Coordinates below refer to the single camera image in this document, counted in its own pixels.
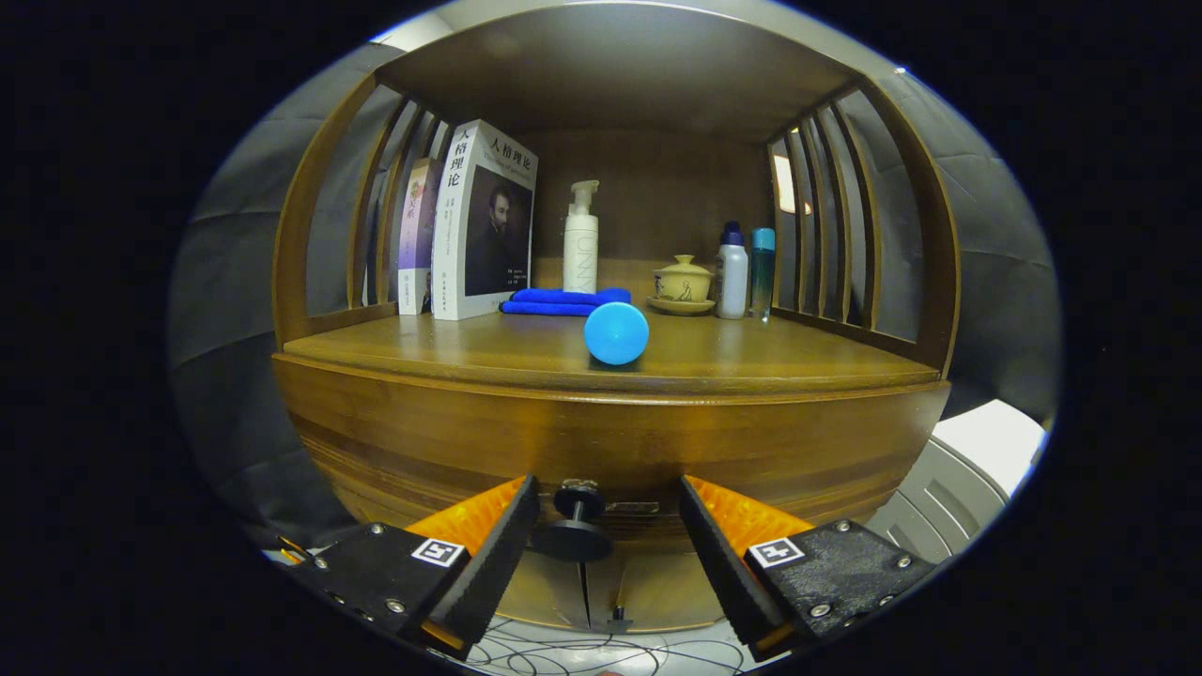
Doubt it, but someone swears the wooden cabinet door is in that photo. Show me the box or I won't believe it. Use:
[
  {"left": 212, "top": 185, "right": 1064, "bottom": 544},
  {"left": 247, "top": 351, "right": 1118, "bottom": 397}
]
[
  {"left": 493, "top": 549, "right": 591, "bottom": 630},
  {"left": 584, "top": 540, "right": 729, "bottom": 635}
]

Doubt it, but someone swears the white book with portrait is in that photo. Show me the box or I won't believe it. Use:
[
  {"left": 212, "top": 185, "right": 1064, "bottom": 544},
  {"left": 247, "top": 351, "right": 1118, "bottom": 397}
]
[{"left": 431, "top": 118, "right": 540, "bottom": 322}]

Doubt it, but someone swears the wooden countertop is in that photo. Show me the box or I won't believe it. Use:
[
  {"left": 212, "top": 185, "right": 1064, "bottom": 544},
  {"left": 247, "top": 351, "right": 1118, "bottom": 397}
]
[{"left": 282, "top": 258, "right": 943, "bottom": 397}]

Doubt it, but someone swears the black floor cable tangle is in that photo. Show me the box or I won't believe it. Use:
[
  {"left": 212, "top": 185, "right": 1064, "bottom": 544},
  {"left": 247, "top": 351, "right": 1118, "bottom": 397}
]
[{"left": 465, "top": 615, "right": 752, "bottom": 676}]

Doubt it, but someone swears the yellow lidded ceramic teacup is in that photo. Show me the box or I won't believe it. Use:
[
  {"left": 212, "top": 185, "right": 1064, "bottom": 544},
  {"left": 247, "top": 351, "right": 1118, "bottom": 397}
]
[{"left": 653, "top": 254, "right": 715, "bottom": 303}]

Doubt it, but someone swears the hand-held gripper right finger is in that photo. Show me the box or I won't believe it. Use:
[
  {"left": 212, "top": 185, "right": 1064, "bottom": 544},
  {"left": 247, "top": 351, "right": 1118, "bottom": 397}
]
[{"left": 678, "top": 474, "right": 938, "bottom": 663}]

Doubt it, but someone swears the white bottle with blue cap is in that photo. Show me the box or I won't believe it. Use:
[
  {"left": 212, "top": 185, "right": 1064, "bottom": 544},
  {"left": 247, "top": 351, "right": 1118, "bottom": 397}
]
[{"left": 716, "top": 221, "right": 750, "bottom": 320}]

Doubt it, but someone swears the white pump bottle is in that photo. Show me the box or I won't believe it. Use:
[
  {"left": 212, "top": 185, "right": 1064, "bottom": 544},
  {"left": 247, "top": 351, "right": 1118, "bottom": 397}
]
[{"left": 562, "top": 180, "right": 602, "bottom": 294}]

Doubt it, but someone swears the purple book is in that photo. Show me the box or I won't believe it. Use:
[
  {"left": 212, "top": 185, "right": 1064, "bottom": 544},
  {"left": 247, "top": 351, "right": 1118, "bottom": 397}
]
[{"left": 397, "top": 157, "right": 444, "bottom": 316}]

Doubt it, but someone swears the teal clear bottle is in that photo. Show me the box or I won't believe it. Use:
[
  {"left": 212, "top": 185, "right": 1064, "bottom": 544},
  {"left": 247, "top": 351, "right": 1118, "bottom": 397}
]
[{"left": 748, "top": 227, "right": 778, "bottom": 323}]

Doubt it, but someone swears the brown wooden cabinet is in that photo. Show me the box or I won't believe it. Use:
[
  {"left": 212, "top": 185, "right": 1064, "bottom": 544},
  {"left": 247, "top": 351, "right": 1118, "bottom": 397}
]
[{"left": 270, "top": 5, "right": 963, "bottom": 635}]

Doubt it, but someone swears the blue cosmetic tube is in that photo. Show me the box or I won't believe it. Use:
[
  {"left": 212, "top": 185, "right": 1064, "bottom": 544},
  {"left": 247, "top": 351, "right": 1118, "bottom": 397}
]
[{"left": 584, "top": 301, "right": 651, "bottom": 366}]

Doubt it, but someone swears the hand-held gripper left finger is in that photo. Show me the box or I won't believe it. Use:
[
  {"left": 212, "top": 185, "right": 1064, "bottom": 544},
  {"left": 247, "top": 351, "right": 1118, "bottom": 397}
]
[{"left": 272, "top": 474, "right": 541, "bottom": 661}]

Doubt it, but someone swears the blue folded cloth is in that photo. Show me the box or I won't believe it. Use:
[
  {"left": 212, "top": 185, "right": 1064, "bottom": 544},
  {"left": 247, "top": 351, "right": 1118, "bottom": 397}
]
[{"left": 499, "top": 286, "right": 632, "bottom": 317}]

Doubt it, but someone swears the white box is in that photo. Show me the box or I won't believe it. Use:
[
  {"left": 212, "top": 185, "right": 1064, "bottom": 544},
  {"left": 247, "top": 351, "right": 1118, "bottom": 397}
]
[{"left": 864, "top": 399, "right": 1050, "bottom": 564}]

